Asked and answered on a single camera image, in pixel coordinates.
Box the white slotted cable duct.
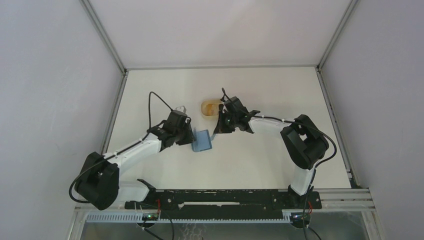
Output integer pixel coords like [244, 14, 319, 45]
[85, 211, 302, 224]

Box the gold card in pocket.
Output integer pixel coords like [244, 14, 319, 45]
[204, 103, 219, 116]

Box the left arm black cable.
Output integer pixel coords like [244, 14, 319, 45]
[68, 91, 175, 205]

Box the blue leather card holder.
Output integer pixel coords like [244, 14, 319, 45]
[191, 129, 216, 153]

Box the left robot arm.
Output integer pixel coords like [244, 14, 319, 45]
[68, 110, 195, 210]

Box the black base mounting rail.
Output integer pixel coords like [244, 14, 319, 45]
[124, 184, 323, 217]

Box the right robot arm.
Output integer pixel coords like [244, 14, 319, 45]
[213, 97, 330, 208]

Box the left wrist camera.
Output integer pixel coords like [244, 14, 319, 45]
[175, 105, 187, 114]

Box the beige oval tray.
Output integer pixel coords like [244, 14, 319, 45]
[200, 98, 222, 117]

